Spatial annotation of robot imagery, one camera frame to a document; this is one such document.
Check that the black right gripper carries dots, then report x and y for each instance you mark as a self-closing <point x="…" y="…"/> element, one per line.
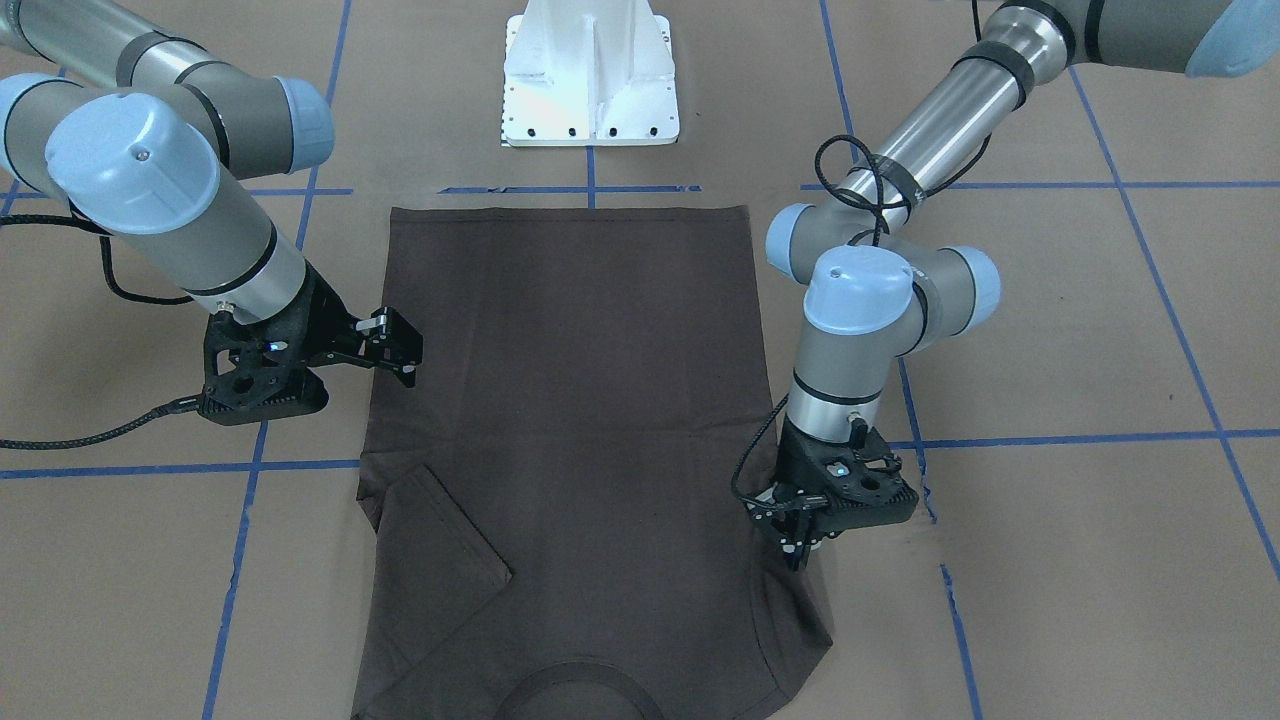
<point x="322" y="314"/>

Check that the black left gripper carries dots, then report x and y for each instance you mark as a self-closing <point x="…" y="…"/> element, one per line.
<point x="792" y="449"/>

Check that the brown t-shirt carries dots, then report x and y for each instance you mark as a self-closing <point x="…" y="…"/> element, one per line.
<point x="555" y="533"/>

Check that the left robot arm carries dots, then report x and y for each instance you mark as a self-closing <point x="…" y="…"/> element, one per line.
<point x="873" y="297"/>

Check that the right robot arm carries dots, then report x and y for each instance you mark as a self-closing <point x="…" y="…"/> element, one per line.
<point x="151" y="137"/>

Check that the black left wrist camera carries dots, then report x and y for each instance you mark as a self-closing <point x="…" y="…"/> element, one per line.
<point x="862" y="483"/>

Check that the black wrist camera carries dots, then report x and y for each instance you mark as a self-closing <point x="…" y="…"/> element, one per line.
<point x="862" y="483"/>
<point x="257" y="372"/>

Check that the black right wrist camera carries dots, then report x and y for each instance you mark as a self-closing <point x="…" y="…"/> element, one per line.
<point x="257" y="372"/>

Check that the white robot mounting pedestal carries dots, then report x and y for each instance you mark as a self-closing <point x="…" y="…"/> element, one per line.
<point x="589" y="73"/>

